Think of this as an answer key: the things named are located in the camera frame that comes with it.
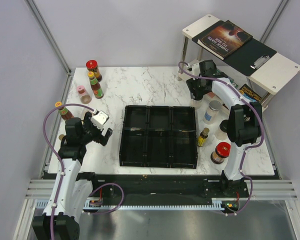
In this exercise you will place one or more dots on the right aluminium frame post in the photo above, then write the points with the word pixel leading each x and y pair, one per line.
pixel 274 20

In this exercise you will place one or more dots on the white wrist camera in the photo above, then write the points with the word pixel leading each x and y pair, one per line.
pixel 195 70
pixel 99 120

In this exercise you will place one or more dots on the red-lid sauce jar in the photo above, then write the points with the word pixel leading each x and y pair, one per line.
pixel 221 152
pixel 92 66

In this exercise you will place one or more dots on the black six-compartment plastic tray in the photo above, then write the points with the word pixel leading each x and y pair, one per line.
pixel 159 137

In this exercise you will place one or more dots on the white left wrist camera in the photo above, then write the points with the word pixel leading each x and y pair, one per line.
pixel 99 120

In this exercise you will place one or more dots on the pink-lid spice shaker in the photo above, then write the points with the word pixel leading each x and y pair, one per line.
pixel 84 96

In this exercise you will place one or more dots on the pink flat booklet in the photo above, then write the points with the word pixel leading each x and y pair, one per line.
pixel 211 95

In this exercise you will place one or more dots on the red-lid sauce jar left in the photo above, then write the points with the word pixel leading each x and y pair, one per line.
pixel 92 66

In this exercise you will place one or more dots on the yellow-cap sauce bottle front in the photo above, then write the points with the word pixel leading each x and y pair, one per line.
pixel 63 111

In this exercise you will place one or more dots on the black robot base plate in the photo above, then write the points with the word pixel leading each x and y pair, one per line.
pixel 150 190

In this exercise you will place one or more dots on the silver-lid salt jar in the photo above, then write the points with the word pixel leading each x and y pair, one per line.
pixel 212 111

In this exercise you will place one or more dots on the small brown-lid jar left edge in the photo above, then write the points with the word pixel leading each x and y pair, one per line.
pixel 61 136

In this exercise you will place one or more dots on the brown-lid spice jar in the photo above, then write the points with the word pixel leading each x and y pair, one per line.
pixel 221 132

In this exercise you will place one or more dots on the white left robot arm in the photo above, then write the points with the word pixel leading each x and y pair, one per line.
pixel 61 216

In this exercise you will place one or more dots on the yellow-cap sauce bottle tall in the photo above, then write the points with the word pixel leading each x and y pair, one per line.
pixel 95 85

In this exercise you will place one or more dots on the green paperback book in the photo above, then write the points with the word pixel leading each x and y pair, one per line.
pixel 220 72

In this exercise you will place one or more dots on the black-lid pepper shaker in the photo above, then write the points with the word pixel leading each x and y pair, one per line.
pixel 196 104

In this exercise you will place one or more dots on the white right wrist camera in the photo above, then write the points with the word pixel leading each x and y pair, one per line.
pixel 195 70

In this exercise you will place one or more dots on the white slotted cable duct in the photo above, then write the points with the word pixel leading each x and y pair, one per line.
pixel 216 205

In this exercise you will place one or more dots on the small yellow-label brown bottle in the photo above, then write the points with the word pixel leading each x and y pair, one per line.
pixel 202 138

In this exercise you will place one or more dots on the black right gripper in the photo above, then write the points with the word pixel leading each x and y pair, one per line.
pixel 191 84

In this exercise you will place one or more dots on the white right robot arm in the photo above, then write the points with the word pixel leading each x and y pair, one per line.
pixel 245 128

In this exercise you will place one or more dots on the red-lid sauce jar right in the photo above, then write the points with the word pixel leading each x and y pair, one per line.
pixel 221 152

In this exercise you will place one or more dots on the dark Three Days book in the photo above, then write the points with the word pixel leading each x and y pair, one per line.
pixel 224 39

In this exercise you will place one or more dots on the black clipboard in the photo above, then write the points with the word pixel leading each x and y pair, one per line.
pixel 245 57

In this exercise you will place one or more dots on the aluminium corner frame post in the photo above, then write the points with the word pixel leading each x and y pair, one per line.
pixel 48 35

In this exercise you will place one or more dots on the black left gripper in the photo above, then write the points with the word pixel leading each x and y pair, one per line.
pixel 100 139

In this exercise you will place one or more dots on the white two-tier shelf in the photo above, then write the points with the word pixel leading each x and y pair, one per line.
pixel 259 63

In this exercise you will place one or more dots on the colourful Treehouse book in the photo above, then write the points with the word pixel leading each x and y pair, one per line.
pixel 249 94

